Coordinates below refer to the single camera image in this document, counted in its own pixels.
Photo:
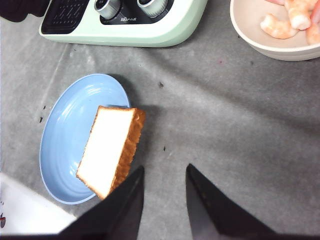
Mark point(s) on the pale cooked shrimp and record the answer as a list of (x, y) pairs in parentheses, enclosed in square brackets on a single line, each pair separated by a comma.
[(298, 12)]

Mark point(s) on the mint green breakfast maker base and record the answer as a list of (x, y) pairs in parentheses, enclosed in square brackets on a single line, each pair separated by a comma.
[(77, 22)]

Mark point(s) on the orange cooked shrimp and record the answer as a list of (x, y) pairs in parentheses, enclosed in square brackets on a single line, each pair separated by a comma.
[(313, 32)]

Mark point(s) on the silver right control knob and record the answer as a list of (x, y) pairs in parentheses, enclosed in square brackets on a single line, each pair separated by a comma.
[(152, 8)]

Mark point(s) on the blue round plate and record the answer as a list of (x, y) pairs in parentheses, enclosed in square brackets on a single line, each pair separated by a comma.
[(67, 130)]

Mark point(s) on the silver control knob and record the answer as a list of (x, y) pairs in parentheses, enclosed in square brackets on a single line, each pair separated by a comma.
[(152, 8), (107, 9)]

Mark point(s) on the silver left control knob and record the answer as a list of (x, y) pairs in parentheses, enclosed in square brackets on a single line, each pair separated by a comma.
[(107, 9)]

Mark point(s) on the pink cooked shrimp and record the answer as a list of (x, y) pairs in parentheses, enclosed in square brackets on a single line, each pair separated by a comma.
[(278, 29)]

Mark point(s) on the beige ribbed bowl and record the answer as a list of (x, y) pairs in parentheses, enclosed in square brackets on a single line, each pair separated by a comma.
[(246, 16)]

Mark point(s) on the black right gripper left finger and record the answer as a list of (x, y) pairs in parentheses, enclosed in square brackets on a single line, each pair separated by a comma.
[(117, 217)]

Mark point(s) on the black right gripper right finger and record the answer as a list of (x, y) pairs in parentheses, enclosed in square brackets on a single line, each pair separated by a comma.
[(214, 216)]

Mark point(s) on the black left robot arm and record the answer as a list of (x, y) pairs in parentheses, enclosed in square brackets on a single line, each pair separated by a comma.
[(17, 10)]

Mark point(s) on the white box at table edge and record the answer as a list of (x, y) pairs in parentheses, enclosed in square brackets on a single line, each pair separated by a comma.
[(27, 212)]

